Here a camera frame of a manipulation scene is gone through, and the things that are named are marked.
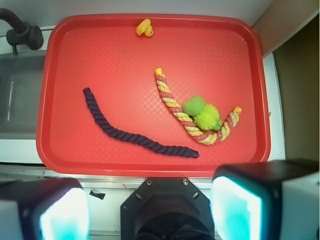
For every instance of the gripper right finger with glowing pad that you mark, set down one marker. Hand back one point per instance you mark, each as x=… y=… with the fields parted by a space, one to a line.
x=273 y=200

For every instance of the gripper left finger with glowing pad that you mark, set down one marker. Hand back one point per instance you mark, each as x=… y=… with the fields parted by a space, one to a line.
x=44 y=209

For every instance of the small black tape piece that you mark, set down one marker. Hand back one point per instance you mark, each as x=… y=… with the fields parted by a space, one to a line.
x=97 y=194

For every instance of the green fuzzy plush toy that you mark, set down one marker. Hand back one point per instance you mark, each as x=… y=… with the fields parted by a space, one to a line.
x=205 y=116

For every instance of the red plastic tray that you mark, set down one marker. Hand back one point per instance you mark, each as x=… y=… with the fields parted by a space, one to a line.
x=216 y=58

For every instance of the grey metal sink basin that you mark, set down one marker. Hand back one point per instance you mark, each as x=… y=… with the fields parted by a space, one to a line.
x=20 y=88

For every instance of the dark sink faucet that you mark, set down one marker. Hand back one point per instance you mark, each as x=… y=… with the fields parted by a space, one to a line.
x=21 y=32

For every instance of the small yellow rubber duck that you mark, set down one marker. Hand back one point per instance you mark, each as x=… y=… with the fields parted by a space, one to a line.
x=145 y=27

